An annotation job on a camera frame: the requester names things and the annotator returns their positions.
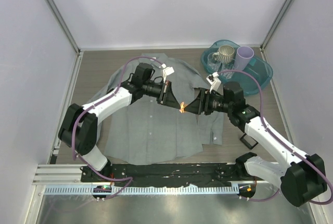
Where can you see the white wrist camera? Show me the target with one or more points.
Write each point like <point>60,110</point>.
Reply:
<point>166,71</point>
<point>214,81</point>

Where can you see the small black square frame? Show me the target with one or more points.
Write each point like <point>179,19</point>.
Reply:
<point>248,141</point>

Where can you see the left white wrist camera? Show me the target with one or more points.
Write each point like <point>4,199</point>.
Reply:
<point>166,71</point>

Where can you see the grey button-up shirt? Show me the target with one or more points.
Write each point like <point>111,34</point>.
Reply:
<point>146,132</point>

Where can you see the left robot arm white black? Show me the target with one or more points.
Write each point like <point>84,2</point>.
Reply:
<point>80,125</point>

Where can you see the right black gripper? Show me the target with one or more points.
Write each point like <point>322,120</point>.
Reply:
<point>201,104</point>

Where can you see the orange red brooch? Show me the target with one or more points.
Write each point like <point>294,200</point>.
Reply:
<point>182,107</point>

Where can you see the clear drinking glass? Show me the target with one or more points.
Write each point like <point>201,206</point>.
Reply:
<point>228,69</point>

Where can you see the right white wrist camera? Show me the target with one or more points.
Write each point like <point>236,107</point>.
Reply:
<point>214,81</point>

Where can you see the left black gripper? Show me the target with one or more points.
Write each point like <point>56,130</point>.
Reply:
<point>166,97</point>

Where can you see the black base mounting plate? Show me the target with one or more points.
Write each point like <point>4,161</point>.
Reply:
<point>174,175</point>

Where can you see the clear glass mug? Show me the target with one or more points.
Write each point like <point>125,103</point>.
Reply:
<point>213,61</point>

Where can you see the purple plastic cup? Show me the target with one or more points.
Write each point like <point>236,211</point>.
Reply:
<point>243,56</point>

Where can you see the ribbed metallic mug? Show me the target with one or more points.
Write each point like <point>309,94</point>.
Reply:
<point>226,54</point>

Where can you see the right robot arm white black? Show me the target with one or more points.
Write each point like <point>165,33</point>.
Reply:
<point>298,176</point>

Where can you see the teal plastic basin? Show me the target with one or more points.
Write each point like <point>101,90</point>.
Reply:
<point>257,68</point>

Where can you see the white slotted cable duct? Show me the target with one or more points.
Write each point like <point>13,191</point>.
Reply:
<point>109,190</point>

